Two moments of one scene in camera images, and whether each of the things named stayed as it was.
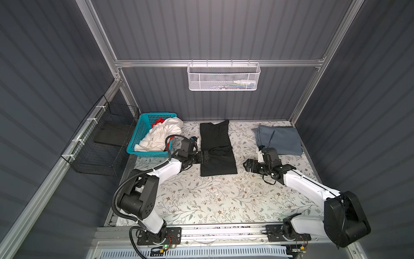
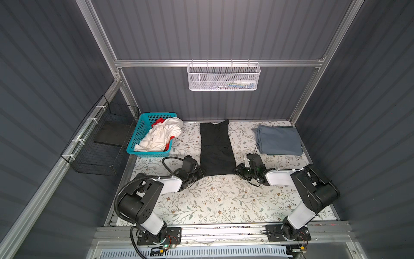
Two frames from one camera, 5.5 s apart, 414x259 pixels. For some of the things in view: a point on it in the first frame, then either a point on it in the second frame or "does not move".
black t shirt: x=216 y=138 does not move
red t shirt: x=160 y=120 does not move
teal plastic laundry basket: x=144 y=123 does not move
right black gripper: x=254 y=163 to x=240 y=170
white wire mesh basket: x=223 y=76 does not move
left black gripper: x=199 y=154 to x=201 y=174
